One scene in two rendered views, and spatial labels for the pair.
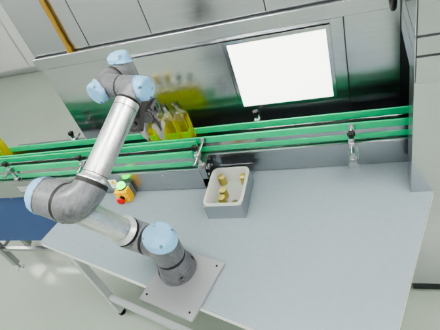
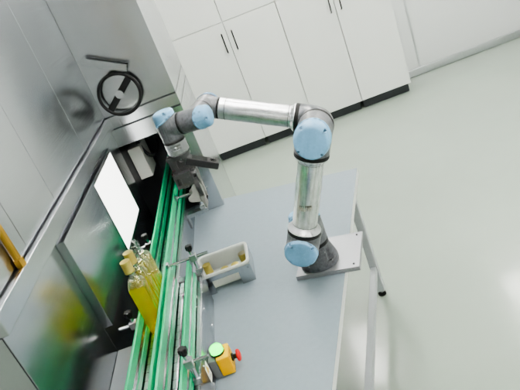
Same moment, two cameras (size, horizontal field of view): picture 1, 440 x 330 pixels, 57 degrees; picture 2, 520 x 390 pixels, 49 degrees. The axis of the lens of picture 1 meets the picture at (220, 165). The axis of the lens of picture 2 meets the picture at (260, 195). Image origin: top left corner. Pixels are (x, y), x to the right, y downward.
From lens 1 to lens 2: 2.70 m
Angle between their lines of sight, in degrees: 90
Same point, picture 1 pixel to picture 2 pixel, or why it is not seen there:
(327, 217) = (248, 223)
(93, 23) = (18, 207)
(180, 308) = (356, 240)
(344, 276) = not seen: hidden behind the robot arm
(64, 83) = (32, 347)
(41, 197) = (319, 114)
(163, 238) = not seen: hidden behind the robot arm
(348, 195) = (226, 223)
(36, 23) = not seen: outside the picture
